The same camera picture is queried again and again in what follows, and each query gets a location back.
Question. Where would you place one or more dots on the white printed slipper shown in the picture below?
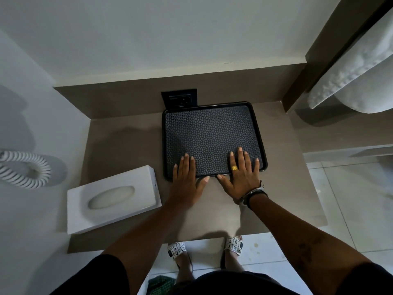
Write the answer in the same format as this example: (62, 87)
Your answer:
(234, 245)
(177, 249)

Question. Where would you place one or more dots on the white folded towel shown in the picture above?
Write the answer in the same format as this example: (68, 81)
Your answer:
(347, 70)

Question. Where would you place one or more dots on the person's right little finger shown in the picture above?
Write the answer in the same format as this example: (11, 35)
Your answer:
(257, 168)

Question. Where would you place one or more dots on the white tissue box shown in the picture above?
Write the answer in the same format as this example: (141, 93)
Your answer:
(132, 208)

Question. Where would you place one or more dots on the person's left foot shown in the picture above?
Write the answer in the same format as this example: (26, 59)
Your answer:
(184, 268)

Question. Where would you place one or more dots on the black shirt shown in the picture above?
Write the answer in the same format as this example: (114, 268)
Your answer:
(233, 285)

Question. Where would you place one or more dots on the white printed right slipper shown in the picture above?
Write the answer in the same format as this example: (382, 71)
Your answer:
(234, 245)

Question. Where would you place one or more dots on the black wall socket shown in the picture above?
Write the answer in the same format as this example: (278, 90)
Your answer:
(179, 99)

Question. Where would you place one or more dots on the person's right middle finger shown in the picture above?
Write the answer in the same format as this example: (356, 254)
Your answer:
(241, 161)

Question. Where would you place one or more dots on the person's left little finger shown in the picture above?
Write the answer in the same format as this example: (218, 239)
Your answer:
(175, 172)

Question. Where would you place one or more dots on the person's left forearm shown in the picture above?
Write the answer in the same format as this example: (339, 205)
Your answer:
(147, 233)

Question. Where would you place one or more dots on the person's right foot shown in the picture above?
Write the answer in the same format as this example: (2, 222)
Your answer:
(231, 262)

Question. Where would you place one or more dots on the person's foot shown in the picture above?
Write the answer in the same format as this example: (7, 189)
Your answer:
(231, 262)
(184, 268)

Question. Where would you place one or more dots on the silver bangle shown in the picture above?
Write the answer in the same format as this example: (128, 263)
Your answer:
(250, 193)

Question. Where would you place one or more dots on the white printed left slipper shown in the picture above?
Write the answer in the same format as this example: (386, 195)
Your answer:
(177, 249)

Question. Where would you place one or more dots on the person's left hand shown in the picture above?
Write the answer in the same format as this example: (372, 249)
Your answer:
(184, 187)

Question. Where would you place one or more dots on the brown wooden panel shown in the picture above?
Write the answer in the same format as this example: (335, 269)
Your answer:
(319, 49)

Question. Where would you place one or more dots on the person's right thumb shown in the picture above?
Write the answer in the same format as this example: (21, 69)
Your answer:
(223, 181)

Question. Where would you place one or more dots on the person's right hand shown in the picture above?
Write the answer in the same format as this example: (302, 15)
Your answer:
(242, 181)

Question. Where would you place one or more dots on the green patterned cloth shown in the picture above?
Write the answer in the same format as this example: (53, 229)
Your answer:
(161, 285)

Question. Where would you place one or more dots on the person's right forearm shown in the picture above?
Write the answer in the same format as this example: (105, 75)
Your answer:
(301, 236)

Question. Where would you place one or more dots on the person's left middle finger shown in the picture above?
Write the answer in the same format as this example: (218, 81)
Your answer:
(186, 165)

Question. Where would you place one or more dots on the black wrist band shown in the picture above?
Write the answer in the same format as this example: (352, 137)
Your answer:
(256, 195)

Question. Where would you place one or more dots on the white rolled towel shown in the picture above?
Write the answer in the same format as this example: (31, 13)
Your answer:
(371, 95)

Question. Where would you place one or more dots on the person's left thumb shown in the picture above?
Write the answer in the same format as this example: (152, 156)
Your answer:
(203, 182)

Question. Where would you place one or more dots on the black patterned tray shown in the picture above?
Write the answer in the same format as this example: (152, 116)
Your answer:
(211, 135)

